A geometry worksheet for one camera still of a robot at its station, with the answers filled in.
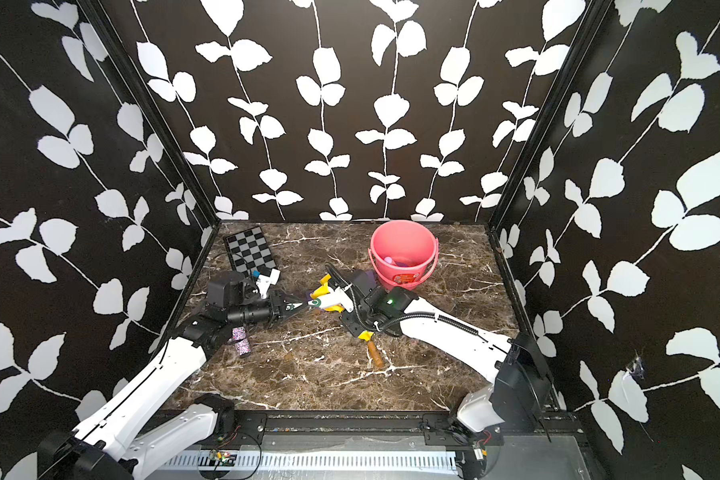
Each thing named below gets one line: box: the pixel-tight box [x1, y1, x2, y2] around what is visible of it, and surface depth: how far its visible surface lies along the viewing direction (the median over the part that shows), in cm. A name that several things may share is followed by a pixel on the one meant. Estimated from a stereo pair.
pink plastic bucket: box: [368, 220, 440, 291], surface depth 97 cm
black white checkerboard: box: [224, 225, 277, 277], surface depth 109 cm
